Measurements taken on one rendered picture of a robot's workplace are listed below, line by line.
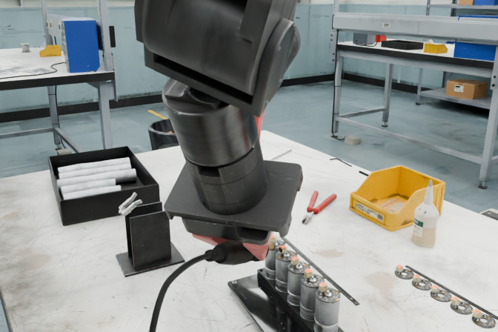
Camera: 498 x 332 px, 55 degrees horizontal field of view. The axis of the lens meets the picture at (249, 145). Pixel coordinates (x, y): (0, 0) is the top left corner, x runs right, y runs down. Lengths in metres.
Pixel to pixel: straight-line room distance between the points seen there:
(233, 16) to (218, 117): 0.07
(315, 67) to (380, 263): 5.71
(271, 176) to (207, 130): 0.10
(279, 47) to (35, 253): 0.57
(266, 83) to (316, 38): 6.04
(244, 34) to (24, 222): 0.67
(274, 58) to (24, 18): 4.54
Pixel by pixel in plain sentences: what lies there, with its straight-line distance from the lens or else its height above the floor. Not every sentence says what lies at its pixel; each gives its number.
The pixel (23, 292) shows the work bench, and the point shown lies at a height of 0.75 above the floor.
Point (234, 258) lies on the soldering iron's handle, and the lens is 0.39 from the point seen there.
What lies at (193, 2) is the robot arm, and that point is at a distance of 0.26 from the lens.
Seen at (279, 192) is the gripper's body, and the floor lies 0.95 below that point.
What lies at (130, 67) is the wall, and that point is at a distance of 5.04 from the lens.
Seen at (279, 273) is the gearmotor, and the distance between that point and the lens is 0.57.
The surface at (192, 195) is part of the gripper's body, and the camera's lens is 0.39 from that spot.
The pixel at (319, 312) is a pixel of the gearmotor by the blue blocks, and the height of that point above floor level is 0.80.
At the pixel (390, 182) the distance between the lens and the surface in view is 0.89.
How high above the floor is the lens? 1.10
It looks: 18 degrees down
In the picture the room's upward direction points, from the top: straight up
